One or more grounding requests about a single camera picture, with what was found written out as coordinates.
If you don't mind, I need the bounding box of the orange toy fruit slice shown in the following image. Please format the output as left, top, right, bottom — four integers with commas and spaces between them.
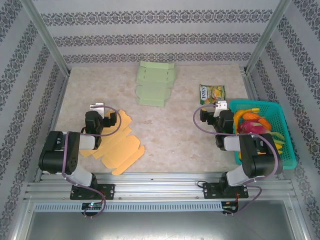
257, 117, 273, 131

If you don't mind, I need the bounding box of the aluminium frame post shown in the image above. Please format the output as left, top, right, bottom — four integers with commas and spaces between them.
243, 0, 293, 75
19, 0, 71, 76

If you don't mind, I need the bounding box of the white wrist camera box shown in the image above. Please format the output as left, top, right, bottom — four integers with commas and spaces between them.
215, 100, 228, 117
89, 102, 105, 118

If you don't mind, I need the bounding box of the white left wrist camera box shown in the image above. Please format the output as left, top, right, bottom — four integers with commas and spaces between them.
89, 102, 105, 118

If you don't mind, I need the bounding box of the pink toy dragon fruit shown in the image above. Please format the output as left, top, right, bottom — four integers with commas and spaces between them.
236, 119, 286, 145

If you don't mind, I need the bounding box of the grey slotted cable duct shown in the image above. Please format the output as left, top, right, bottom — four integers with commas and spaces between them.
33, 201, 223, 213

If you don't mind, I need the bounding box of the aluminium mounting rail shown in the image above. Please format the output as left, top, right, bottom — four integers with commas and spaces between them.
23, 172, 296, 202

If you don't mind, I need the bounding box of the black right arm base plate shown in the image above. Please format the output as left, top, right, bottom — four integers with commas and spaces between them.
202, 182, 250, 200

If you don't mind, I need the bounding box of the grey metal panel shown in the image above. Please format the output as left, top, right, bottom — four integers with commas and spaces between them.
24, 211, 308, 240

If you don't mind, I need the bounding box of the green paper box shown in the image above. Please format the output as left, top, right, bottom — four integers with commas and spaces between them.
135, 60, 178, 108

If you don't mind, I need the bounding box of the yellow toy banana bunch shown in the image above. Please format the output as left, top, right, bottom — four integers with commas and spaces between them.
236, 138, 286, 161

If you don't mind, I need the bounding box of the orange paper box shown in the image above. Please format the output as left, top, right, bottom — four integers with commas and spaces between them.
79, 109, 145, 176

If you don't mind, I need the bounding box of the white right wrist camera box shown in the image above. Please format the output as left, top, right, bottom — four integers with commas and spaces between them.
215, 100, 228, 117

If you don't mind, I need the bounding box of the teal plastic basket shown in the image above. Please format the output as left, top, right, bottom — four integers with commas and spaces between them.
229, 100, 298, 170

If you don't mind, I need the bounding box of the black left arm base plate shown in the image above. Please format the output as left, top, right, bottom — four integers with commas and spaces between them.
69, 183, 116, 201

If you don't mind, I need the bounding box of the single yellow toy banana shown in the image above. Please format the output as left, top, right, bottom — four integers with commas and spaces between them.
233, 107, 261, 133

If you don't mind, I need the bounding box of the green yellow candy bag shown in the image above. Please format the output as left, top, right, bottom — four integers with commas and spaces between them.
199, 84, 227, 106

